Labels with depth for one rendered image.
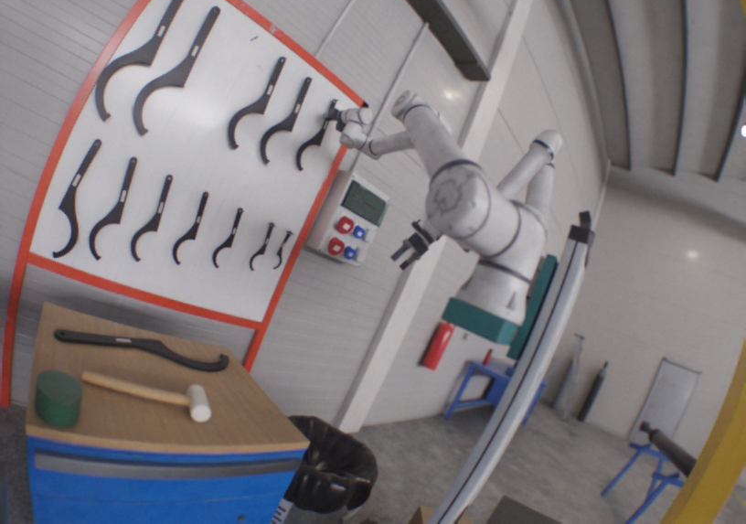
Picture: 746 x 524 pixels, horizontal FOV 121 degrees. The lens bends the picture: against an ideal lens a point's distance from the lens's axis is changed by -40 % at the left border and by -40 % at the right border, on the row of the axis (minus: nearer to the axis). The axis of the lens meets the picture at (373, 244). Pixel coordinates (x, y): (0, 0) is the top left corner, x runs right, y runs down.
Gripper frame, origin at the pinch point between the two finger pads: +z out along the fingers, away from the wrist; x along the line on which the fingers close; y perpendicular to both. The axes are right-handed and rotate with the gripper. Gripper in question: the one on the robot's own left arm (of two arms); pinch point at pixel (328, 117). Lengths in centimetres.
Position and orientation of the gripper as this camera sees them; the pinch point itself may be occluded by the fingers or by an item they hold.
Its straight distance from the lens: 208.0
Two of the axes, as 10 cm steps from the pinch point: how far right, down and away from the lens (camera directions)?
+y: 3.2, -9.5, -0.3
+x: -6.6, -2.0, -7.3
